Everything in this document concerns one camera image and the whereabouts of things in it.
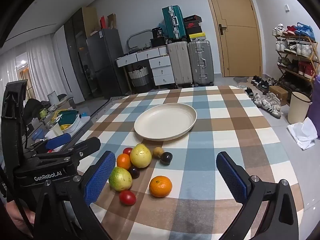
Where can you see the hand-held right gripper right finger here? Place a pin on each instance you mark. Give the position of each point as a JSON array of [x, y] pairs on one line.
[[231, 177]]

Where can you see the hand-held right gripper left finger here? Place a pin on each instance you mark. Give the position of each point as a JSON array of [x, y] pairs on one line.
[[100, 177]]

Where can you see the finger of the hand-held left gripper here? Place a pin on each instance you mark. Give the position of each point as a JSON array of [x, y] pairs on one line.
[[58, 140], [85, 146]]

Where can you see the yellow-green guava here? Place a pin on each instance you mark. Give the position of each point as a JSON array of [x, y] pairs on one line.
[[120, 179]]

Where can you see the small orange mandarin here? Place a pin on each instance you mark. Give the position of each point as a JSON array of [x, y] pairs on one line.
[[123, 161]]

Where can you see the red tomato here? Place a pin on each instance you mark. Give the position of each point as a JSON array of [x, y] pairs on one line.
[[127, 197], [127, 151]]

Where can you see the dark purple plum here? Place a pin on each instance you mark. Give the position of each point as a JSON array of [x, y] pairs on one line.
[[135, 173], [166, 158]]

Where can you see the yellow speckled guava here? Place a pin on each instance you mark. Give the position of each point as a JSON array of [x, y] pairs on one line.
[[140, 155]]

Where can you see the large orange mandarin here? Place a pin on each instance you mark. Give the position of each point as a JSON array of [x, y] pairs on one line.
[[160, 186]]

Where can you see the small tan round fruit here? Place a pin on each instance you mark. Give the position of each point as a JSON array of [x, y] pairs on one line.
[[157, 152]]

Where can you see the cream round plate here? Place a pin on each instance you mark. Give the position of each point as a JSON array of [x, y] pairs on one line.
[[165, 121]]

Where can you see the person's left hand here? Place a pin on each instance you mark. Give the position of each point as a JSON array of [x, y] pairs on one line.
[[17, 217]]

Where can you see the white tray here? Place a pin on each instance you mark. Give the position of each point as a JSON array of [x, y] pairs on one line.
[[80, 125]]

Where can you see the green and yellow bag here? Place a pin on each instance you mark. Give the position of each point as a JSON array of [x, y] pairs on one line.
[[66, 118]]

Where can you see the green teapot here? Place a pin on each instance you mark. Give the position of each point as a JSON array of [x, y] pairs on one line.
[[43, 113]]

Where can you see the black jacket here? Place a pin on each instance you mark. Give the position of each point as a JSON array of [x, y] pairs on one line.
[[32, 108]]

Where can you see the small white bin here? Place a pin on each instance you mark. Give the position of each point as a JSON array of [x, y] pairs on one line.
[[53, 98]]

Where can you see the white curtains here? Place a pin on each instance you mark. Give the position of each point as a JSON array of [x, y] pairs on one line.
[[42, 62]]

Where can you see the white plastic bag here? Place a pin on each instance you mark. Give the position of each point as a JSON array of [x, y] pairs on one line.
[[302, 135]]

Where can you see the scattered pairs of shoes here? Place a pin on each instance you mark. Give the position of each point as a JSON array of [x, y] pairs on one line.
[[270, 102]]

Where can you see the grey refrigerator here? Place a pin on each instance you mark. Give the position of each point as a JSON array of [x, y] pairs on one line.
[[107, 62]]

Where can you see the woven laundry basket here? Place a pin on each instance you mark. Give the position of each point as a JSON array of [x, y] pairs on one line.
[[140, 78]]

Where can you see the dark glass cabinet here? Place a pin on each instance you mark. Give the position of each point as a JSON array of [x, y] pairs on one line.
[[80, 50]]

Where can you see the cream trash bin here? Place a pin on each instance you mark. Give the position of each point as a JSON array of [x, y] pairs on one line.
[[297, 110]]

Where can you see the brown cardboard box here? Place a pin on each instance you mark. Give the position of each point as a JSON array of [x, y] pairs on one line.
[[280, 93]]

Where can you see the grey doormat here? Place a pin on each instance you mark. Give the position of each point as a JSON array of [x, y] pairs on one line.
[[243, 79]]

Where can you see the white desk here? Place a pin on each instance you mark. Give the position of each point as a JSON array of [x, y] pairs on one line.
[[140, 55]]

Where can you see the white drawer unit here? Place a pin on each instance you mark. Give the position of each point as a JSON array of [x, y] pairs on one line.
[[162, 71]]

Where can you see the purple cloth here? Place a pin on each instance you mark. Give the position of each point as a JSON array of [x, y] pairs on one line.
[[315, 105]]

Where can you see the oval framed mirror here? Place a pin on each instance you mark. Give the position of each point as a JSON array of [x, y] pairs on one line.
[[130, 41]]

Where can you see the silver suitcase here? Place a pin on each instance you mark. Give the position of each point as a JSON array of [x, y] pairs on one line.
[[201, 62]]

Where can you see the beige suitcase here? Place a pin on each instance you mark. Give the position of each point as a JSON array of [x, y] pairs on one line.
[[180, 65]]

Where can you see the red paper bag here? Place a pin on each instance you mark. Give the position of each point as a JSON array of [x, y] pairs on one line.
[[103, 22]]

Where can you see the black storage box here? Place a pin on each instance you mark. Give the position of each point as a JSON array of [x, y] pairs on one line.
[[158, 42]]

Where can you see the brown paper bag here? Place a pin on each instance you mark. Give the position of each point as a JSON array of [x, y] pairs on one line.
[[112, 21]]

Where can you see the wooden door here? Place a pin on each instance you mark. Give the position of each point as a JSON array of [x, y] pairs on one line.
[[237, 42]]

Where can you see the black bag white label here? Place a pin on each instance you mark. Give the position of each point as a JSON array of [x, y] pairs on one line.
[[158, 32]]

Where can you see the yellow and black shoe box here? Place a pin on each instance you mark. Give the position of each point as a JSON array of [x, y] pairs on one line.
[[197, 37]]

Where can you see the plain black shoe box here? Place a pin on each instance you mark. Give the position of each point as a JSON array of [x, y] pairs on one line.
[[195, 30]]

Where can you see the teal suitcase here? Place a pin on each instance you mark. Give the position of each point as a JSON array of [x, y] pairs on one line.
[[173, 22]]

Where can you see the black shoe box red label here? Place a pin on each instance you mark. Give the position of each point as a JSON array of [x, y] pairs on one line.
[[192, 18]]

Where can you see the white wall switch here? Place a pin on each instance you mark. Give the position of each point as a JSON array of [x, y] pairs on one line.
[[287, 7]]

